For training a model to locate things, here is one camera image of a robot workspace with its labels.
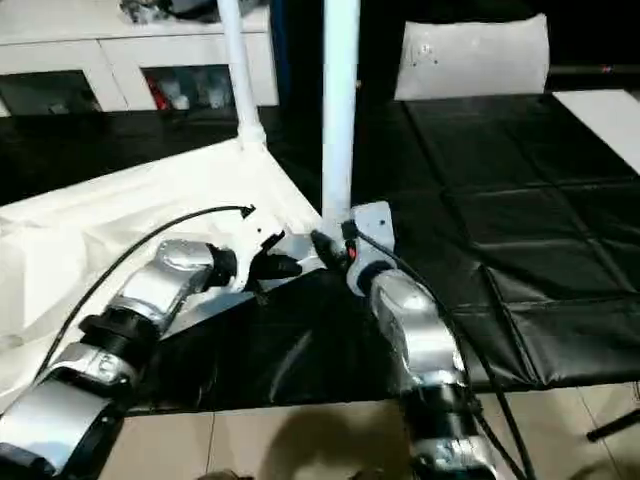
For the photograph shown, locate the white plastic table top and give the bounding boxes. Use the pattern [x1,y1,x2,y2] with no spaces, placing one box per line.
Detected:
[0,137,334,416]

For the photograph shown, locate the black cabinet with gold label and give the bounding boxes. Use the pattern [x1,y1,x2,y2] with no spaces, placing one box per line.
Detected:
[272,0,411,109]

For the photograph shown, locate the black table mat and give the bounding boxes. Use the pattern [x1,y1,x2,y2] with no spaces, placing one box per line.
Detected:
[0,92,640,416]

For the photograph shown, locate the grey round bag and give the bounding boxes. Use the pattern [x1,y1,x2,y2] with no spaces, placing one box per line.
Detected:
[169,0,221,16]

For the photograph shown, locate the black bundle in plastic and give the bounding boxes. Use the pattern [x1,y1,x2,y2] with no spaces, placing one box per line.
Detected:
[119,0,171,24]

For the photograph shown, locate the white flat board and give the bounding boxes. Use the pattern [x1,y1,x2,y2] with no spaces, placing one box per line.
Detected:
[552,88,640,176]

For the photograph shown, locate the white sideboard cabinet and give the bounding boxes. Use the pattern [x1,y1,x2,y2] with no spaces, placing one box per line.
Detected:
[0,7,280,117]

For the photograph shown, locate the black stand leg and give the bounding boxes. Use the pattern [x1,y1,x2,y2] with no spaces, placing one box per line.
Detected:
[587,409,640,442]

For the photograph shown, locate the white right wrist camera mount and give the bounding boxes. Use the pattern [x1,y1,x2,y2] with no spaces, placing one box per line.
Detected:
[344,201,396,296]

